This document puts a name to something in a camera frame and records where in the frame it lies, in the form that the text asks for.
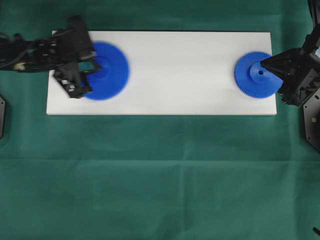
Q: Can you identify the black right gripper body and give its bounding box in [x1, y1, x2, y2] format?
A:
[278, 47, 320, 108]

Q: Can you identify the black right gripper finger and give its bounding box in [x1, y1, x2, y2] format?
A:
[260, 48, 304, 73]
[265, 67, 285, 87]

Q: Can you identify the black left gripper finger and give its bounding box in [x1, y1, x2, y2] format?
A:
[77, 57, 102, 73]
[53, 62, 94, 99]

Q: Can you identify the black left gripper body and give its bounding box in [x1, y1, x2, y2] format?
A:
[33, 15, 96, 65]

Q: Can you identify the blue gear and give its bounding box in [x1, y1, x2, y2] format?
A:
[234, 51, 283, 99]
[84, 41, 130, 101]

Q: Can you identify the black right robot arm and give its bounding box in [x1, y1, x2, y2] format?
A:
[260, 0, 320, 107]

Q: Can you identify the white board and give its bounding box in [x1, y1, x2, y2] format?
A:
[46, 31, 277, 115]

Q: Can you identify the green table cloth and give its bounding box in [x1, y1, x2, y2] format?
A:
[0, 0, 320, 240]

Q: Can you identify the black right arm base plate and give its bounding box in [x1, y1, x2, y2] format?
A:
[303, 89, 320, 152]

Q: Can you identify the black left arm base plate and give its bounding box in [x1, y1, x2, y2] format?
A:
[0, 97, 6, 138]

